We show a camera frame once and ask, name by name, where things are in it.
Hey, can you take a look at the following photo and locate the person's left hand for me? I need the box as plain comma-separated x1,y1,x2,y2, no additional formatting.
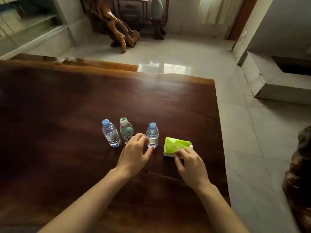
114,133,154,179

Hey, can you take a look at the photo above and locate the person's right hand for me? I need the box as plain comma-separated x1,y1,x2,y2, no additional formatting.
174,148,212,192

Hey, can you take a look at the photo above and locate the green-label white-capped water bottle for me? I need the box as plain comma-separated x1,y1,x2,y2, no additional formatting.
119,117,135,145

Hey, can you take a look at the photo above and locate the blue-capped clear water bottle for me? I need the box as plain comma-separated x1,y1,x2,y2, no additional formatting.
101,119,121,148
146,122,160,149

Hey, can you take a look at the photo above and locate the green tissue pack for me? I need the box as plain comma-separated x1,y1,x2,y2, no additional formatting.
163,137,193,159

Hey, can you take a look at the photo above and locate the person's left forearm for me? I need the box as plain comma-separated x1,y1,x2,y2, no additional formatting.
38,167,133,233

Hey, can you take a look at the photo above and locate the person's right forearm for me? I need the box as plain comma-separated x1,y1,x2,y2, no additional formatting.
196,181,251,233

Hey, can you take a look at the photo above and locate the dark wooden table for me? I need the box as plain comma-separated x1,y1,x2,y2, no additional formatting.
0,59,231,233

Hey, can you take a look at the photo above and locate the light wooden bench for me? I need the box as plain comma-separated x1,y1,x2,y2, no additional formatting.
11,53,139,72

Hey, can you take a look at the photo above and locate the glossy root stump table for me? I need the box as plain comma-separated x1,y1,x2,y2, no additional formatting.
282,126,311,233

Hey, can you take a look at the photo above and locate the white stone platform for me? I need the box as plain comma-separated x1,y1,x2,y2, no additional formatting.
240,51,311,105

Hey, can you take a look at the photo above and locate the wooden root carving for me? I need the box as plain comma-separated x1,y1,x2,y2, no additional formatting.
79,0,141,54

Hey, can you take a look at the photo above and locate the dark wooden stand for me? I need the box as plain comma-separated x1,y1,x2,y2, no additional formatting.
110,0,170,40

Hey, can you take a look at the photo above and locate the grey vase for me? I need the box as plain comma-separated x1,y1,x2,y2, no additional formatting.
150,0,164,20

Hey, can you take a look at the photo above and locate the pale curtain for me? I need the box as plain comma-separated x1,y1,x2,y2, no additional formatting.
198,0,246,26

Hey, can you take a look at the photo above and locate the white shelf cabinet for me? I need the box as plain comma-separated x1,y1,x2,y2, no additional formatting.
0,0,94,61

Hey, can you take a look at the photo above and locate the row of pale books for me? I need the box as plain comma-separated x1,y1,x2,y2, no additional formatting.
0,8,27,38

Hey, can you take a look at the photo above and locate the brown door frame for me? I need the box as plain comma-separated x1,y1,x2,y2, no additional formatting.
227,0,259,41

